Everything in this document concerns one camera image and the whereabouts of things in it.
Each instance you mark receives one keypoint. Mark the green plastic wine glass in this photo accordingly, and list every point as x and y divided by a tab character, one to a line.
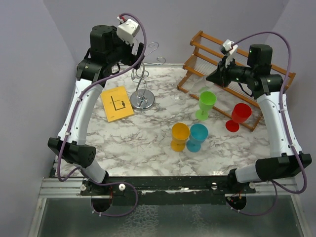
206	102

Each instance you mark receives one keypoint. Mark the blue plastic wine glass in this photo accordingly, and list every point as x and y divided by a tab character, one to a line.
198	134

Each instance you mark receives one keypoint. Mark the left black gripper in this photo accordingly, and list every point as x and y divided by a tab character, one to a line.
132	59

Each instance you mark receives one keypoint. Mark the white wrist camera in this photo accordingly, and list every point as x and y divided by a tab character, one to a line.
229	50
127	30

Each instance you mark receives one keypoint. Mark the chrome wine glass rack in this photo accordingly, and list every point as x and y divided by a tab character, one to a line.
143	99

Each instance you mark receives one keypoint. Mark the yellow book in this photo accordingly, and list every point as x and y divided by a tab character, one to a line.
116	104

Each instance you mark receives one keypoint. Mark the red plastic wine glass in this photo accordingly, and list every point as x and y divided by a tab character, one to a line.
240	114

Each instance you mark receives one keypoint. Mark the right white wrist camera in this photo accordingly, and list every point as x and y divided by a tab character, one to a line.
229	50

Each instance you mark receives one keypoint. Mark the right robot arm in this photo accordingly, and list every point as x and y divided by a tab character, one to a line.
286	156

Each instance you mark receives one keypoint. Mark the clear wine glass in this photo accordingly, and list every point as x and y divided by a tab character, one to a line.
198	87

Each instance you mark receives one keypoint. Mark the yellow plastic wine glass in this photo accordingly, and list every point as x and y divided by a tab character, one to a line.
180	133

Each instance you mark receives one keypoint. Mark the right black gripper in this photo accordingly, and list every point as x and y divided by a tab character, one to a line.
220	76

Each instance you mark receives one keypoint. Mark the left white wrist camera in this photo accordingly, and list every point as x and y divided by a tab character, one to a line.
127	30

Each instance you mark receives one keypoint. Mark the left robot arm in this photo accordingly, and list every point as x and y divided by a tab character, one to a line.
109	46

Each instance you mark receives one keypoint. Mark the wooden shelf rack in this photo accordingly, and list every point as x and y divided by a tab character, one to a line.
203	61

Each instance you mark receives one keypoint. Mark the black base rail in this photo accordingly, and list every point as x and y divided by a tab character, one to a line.
166	190

